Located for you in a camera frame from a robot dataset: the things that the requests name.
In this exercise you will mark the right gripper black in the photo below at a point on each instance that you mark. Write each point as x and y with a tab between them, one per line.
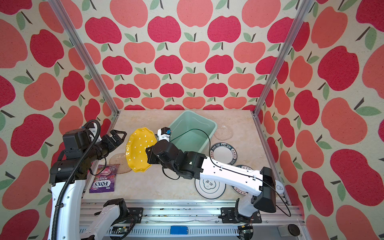
149	155

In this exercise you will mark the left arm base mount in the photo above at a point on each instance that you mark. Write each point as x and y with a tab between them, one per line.
133	215

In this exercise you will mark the purple Fox's candy bag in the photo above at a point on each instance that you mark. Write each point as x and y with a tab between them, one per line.
105	179

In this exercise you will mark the left aluminium frame post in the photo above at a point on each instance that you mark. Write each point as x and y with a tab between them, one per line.
71	31

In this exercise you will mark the white plate dark lettered rim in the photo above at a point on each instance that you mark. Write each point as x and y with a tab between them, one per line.
224	153

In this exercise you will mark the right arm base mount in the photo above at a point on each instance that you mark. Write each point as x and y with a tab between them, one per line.
231	216

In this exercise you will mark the yellow polka dot plate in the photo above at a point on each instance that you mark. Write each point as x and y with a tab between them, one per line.
136	155

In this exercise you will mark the blue block on rail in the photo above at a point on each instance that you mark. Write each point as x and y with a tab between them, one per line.
179	230

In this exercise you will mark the right aluminium frame post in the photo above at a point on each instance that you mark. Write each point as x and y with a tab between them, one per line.
284	51

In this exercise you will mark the mint green plastic bin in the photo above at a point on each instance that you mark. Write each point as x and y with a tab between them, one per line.
192	132

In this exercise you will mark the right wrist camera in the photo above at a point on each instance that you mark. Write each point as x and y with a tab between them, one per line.
164	134

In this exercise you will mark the grey box black knob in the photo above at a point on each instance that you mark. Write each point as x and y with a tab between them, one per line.
290	230

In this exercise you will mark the clear glass plate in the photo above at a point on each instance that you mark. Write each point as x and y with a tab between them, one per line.
224	133

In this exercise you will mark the aluminium frame post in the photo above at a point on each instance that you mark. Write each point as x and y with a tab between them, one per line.
71	31
284	51

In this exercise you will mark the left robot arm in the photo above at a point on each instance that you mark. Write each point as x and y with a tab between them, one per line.
68	178

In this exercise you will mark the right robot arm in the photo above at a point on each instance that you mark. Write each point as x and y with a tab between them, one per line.
261	186

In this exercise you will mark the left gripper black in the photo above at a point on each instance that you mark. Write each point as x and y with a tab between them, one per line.
112	143

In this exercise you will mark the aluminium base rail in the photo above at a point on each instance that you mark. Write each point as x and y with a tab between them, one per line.
202	219

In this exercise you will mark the white plate green clover emblem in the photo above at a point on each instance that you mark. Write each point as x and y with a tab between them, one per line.
210	190

